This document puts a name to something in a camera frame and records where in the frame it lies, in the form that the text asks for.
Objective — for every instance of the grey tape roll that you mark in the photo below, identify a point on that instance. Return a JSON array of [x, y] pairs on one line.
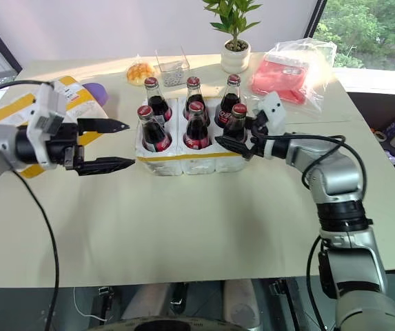
[[379, 135]]

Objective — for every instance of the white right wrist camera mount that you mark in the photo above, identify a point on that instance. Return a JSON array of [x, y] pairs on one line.
[[275, 110]]

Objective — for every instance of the plastic bag with red item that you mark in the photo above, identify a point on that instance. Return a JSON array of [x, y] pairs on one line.
[[283, 76]]

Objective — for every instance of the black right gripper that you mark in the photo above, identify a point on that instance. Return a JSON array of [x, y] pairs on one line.
[[259, 143]]

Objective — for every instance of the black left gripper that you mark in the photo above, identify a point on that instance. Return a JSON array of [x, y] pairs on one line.
[[61, 145]]

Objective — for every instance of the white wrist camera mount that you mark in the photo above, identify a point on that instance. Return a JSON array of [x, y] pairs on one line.
[[275, 110], [47, 103]]

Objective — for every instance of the purple rounded object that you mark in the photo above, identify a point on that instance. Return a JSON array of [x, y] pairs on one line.
[[97, 93]]

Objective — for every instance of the white foam crate yellow tape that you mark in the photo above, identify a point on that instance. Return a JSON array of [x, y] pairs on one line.
[[197, 163]]

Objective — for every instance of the green plant in white pot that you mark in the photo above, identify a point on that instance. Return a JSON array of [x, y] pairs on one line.
[[235, 55]]

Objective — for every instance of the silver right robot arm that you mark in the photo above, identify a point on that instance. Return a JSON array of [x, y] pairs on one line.
[[342, 179]]

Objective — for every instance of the grey rounded shape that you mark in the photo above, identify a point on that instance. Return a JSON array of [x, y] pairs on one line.
[[242, 303]]

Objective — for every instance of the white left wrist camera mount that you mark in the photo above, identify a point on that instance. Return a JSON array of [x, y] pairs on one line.
[[47, 103]]

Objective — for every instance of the glass cola bottle red cap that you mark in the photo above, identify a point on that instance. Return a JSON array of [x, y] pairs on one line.
[[193, 91], [156, 100], [154, 134], [236, 124], [231, 96], [196, 131]]

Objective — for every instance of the clear container with white beads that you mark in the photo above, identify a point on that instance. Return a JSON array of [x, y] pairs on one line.
[[173, 74]]

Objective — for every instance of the bread bun in plastic wrap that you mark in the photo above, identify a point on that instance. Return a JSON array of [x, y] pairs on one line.
[[138, 73]]

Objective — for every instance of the cardboard box with yellow tape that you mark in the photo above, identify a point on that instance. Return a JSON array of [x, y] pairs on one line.
[[83, 107]]

